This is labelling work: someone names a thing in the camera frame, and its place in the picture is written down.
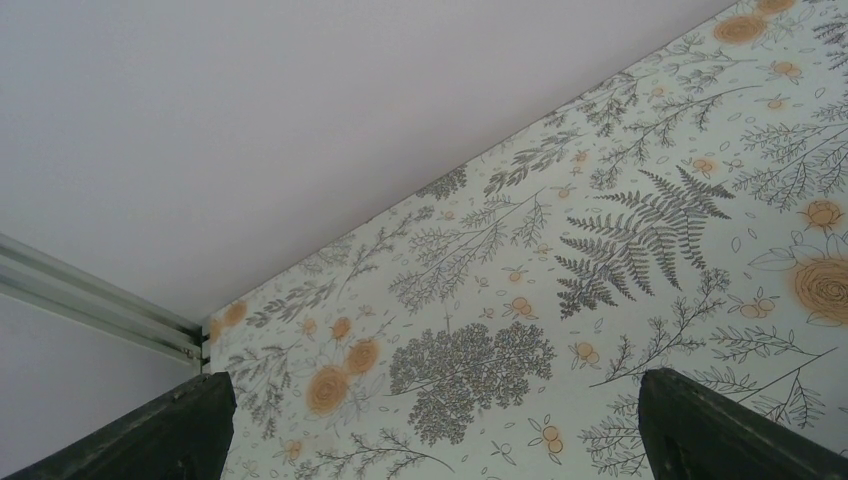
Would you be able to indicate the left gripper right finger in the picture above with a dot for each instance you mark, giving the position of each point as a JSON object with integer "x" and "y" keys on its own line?
{"x": 689, "y": 431}

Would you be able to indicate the floral tablecloth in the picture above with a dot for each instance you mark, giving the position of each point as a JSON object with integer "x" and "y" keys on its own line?
{"x": 688, "y": 212}

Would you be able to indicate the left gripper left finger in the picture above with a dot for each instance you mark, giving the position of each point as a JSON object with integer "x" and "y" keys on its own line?
{"x": 184, "y": 433}

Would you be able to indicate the aluminium corner post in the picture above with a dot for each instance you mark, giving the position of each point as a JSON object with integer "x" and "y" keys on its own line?
{"x": 46, "y": 282}

